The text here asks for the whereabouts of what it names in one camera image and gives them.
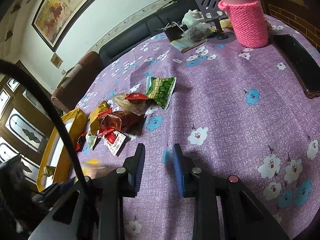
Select wooden glass door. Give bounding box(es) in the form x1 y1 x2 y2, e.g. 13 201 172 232
1 74 54 184

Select black phone stand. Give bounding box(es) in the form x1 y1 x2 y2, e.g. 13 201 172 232
195 0 229 40

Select red white snack sachet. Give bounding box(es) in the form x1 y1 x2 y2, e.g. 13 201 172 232
104 131 126 156

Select dark red snack packet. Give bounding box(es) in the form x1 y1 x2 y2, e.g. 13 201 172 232
98 109 144 137

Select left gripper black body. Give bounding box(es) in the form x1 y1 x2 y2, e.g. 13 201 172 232
1 155 86 239

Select framed horse painting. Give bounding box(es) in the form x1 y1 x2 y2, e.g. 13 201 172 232
31 0 95 52

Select green pea snack packet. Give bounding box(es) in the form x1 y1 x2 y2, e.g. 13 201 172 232
145 76 176 110

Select pink bottle with knit sleeve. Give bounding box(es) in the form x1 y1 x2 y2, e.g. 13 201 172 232
218 0 268 48

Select purple floral tablecloth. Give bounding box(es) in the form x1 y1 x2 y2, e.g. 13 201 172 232
77 34 319 239

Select small red candy packet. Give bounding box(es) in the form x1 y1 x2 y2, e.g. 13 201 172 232
125 93 149 103

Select yellow cardboard tray box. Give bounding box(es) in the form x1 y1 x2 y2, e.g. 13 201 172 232
36 108 88 192

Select small black box device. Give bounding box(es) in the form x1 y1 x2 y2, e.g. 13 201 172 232
160 17 184 42

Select brown armchair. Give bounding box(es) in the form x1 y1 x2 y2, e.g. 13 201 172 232
51 51 103 113

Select booklet on table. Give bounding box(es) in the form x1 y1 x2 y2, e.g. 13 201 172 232
170 38 207 53

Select black leather sofa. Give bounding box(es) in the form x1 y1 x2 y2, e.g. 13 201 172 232
99 0 199 67

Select gold foil snack packet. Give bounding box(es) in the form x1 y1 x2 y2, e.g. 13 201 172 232
89 101 112 135

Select black smartphone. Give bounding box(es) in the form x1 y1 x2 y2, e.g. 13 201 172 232
269 34 319 99

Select black cable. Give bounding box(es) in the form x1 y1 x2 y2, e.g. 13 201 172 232
0 60 90 188

